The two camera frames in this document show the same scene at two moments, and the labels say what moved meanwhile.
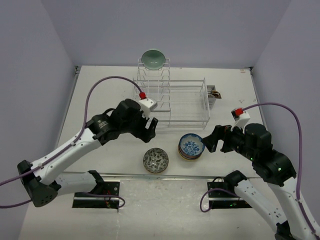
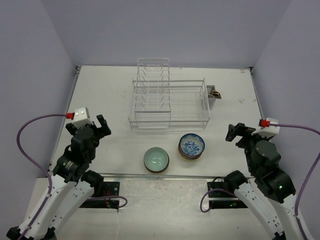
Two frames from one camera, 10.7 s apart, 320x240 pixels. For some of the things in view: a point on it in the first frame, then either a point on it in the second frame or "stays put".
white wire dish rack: x=182 y=104 stays put
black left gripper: x=149 y=133 → x=105 y=130
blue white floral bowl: x=191 y=144 stays put
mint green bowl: x=153 y=59 → x=156 y=159
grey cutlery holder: x=211 y=100 stays put
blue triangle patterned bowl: x=187 y=158 stays put
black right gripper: x=220 y=131 → x=240 y=129
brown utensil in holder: x=215 y=94 stays put
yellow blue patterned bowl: x=190 y=160 stays put
